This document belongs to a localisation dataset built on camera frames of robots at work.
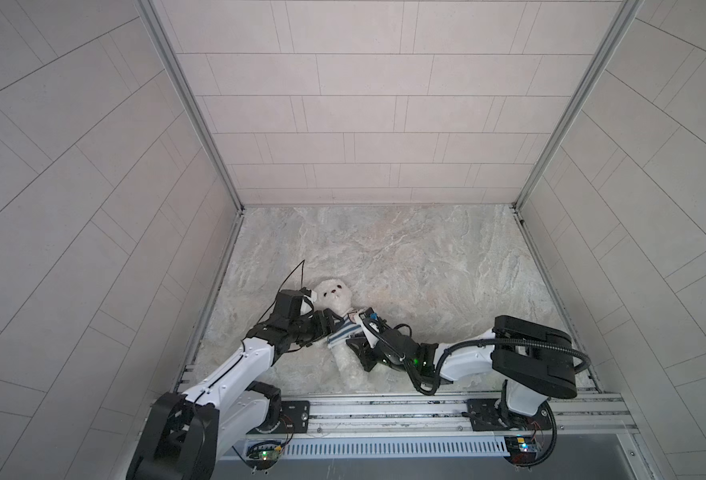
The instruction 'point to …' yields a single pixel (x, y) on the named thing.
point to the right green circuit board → (521, 449)
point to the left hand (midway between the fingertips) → (343, 322)
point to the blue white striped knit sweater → (347, 329)
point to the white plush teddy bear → (336, 296)
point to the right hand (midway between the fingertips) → (346, 348)
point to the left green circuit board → (263, 455)
